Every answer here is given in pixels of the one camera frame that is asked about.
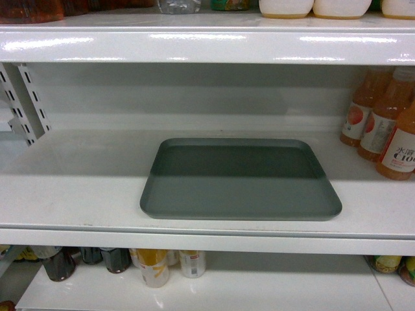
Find silver grey rectangular tray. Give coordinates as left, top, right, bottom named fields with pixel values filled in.
left=140, top=138, right=342, bottom=221

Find white labelled drink bottle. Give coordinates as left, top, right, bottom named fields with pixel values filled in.
left=179, top=250, right=206, bottom=279

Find yellow white drink bottle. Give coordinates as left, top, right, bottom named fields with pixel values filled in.
left=137, top=249, right=169, bottom=288

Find white metal shelf unit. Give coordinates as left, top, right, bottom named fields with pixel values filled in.
left=1, top=9, right=414, bottom=310

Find dark soda bottle right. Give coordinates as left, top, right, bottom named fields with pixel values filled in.
left=100, top=248, right=132, bottom=273

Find dark soda bottle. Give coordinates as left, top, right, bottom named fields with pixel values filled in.
left=100, top=248, right=132, bottom=273
left=32, top=246, right=76, bottom=282

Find clear water bottle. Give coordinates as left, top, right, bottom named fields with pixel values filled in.
left=157, top=0, right=202, bottom=14

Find white bottle upper shelf left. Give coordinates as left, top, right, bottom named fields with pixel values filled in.
left=259, top=0, right=314, bottom=19

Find white bottle shelf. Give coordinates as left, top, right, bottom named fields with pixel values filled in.
left=313, top=0, right=372, bottom=19
left=381, top=0, right=414, bottom=19
left=259, top=0, right=314, bottom=19

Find orange juice bottle back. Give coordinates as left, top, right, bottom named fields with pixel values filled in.
left=340, top=66, right=394, bottom=147

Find orange juice bottle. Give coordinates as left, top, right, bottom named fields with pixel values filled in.
left=375, top=102, right=414, bottom=181
left=357, top=67, right=414, bottom=162
left=340, top=66, right=394, bottom=147

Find dark soda bottle left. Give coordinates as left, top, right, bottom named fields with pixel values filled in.
left=32, top=246, right=76, bottom=282

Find white bottle upper shelf middle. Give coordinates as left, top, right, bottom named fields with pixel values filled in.
left=313, top=0, right=372, bottom=19

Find orange juice bottle front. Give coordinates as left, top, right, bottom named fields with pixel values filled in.
left=375, top=102, right=414, bottom=181

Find orange juice bottle middle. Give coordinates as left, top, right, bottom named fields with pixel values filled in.
left=357, top=67, right=414, bottom=162

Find green yellow can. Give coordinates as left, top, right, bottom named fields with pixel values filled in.
left=365, top=255, right=403, bottom=274

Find white bottle upper shelf right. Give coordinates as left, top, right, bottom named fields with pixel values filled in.
left=381, top=0, right=414, bottom=19

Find red brown snack package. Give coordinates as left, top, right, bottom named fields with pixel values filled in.
left=1, top=0, right=64, bottom=24

